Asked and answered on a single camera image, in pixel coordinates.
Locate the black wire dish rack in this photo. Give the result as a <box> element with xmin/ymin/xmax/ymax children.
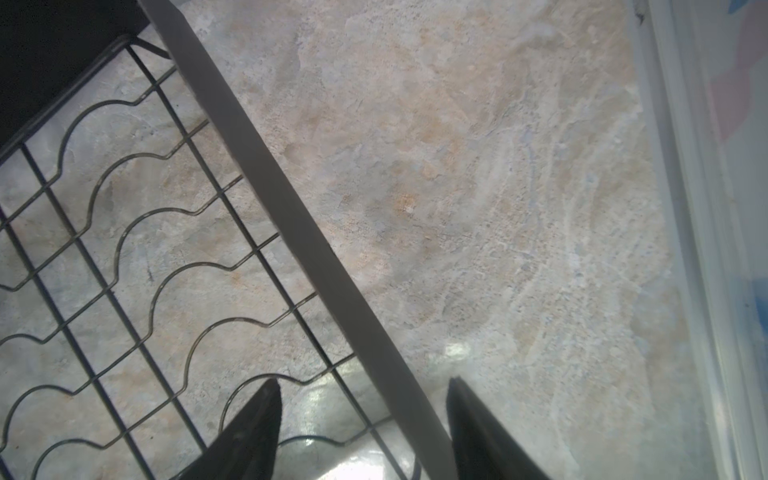
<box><xmin>1</xmin><ymin>1</ymin><xmax>456</xmax><ymax>479</ymax></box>

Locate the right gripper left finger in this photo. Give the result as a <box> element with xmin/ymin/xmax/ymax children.
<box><xmin>180</xmin><ymin>379</ymin><xmax>282</xmax><ymax>480</ymax></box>

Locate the right corner aluminium profile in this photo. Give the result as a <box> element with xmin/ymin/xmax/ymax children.
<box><xmin>626</xmin><ymin>1</ymin><xmax>767</xmax><ymax>479</ymax></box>

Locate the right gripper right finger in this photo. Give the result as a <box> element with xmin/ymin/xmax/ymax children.
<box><xmin>446</xmin><ymin>377</ymin><xmax>549</xmax><ymax>480</ymax></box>

